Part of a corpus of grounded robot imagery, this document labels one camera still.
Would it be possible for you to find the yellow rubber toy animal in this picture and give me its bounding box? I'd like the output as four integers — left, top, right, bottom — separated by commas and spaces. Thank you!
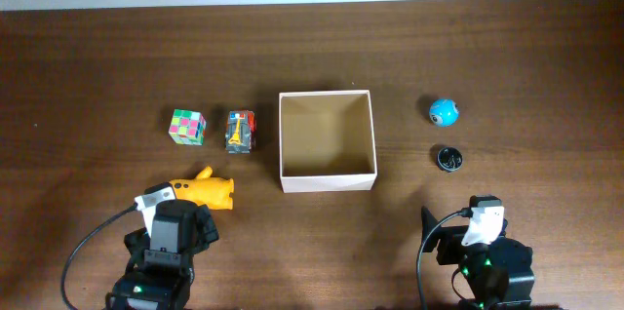
170, 166, 234, 210

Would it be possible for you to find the black round tin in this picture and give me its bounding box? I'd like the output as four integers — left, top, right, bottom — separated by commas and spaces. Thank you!
436, 146, 463, 173

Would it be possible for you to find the multicoloured puzzle cube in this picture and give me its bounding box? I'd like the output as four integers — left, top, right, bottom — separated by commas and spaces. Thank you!
168, 109, 207, 146

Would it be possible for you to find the blue toy ball with eye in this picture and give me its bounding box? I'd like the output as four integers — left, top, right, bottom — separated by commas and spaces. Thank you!
429, 98, 459, 127

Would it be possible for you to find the red grey toy truck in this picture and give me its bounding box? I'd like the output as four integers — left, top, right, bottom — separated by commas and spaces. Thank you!
225, 110, 256, 154

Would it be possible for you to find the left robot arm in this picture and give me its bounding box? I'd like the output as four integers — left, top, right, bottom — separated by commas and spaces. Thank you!
105, 200, 218, 310

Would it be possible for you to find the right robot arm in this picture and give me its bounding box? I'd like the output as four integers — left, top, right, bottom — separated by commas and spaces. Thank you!
416, 206, 535, 310

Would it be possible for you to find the white square cardboard box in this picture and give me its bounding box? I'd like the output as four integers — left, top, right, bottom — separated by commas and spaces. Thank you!
279, 90, 377, 193

